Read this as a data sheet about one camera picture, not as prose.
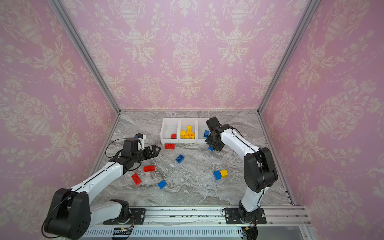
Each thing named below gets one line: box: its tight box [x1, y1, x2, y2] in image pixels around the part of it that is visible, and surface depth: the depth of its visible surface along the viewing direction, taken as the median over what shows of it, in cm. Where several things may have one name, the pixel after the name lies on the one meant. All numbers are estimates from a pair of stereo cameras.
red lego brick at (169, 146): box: [164, 143, 176, 150], surface depth 101 cm
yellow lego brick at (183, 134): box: [180, 130, 187, 138], surface depth 105 cm
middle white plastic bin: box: [179, 118, 198, 143], surface depth 107 cm
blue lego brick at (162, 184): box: [158, 180, 167, 189], surface depth 87 cm
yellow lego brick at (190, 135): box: [185, 132, 196, 139], surface depth 104 cm
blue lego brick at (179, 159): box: [175, 154, 185, 164], surface depth 96 cm
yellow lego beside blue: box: [220, 169, 229, 178], surface depth 89 cm
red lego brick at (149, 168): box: [143, 165, 156, 172], surface depth 91 cm
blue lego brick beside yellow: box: [213, 170, 222, 181], surface depth 88 cm
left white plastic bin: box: [160, 118, 181, 144], surface depth 108 cm
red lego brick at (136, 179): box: [131, 173, 142, 186], surface depth 87 cm
